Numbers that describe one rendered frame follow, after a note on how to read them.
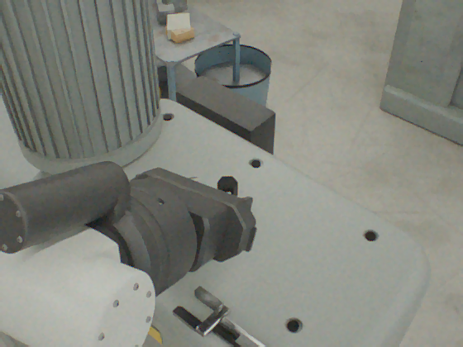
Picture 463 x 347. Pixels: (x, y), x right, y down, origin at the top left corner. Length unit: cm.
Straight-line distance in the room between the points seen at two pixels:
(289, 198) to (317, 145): 297
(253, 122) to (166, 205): 61
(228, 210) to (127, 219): 12
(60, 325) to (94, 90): 35
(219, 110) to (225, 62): 244
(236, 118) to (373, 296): 54
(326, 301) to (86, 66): 34
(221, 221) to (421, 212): 292
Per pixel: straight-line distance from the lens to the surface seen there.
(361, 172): 345
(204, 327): 50
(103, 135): 62
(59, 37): 54
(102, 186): 32
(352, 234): 59
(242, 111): 100
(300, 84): 414
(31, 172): 89
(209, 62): 337
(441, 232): 325
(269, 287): 53
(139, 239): 34
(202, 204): 43
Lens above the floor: 233
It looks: 45 degrees down
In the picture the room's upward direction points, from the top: straight up
